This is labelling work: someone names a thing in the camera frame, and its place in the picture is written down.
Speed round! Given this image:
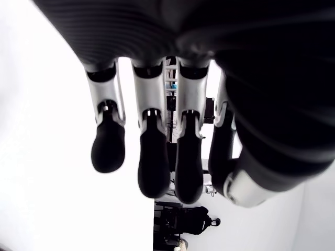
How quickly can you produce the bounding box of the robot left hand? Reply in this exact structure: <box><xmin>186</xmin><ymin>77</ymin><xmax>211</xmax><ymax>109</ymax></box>
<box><xmin>32</xmin><ymin>0</ymin><xmax>335</xmax><ymax>209</ymax></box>

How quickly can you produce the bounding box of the person in black hoodie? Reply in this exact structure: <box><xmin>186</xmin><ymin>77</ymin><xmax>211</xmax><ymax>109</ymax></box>
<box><xmin>180</xmin><ymin>206</ymin><xmax>221</xmax><ymax>235</ymax></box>

